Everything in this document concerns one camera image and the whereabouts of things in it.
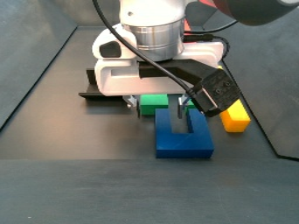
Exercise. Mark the red base block with slots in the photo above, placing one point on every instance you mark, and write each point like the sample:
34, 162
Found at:
186, 26

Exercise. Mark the green zigzag block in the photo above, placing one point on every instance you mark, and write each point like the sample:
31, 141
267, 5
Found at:
151, 102

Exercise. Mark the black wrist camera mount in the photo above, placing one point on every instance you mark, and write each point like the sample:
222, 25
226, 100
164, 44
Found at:
214, 91

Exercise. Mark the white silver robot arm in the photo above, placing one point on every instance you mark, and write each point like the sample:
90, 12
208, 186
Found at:
159, 12

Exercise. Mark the yellow bar block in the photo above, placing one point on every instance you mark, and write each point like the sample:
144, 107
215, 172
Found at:
235, 118

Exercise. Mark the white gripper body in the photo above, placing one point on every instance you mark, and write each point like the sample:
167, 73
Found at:
128, 52

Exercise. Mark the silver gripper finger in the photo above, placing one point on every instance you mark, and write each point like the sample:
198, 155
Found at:
183, 101

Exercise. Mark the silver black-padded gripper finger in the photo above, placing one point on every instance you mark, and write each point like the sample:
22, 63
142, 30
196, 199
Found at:
131, 101

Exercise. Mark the black angle fixture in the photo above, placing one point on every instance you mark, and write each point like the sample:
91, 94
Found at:
92, 93

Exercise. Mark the blue U-shaped block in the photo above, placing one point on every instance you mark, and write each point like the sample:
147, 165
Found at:
182, 145

